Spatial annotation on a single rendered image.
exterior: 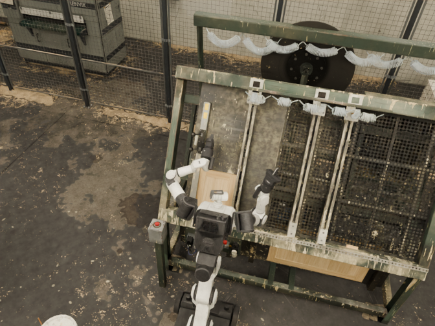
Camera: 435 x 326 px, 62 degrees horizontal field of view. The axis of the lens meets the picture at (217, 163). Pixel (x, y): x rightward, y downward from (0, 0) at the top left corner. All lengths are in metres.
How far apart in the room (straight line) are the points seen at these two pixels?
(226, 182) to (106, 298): 1.64
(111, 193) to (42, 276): 1.22
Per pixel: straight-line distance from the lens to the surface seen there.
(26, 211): 4.76
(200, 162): 2.73
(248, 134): 2.93
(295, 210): 3.00
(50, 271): 4.14
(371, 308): 3.83
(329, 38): 3.18
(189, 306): 3.48
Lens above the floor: 3.30
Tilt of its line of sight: 42 degrees down
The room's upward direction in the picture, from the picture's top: 4 degrees clockwise
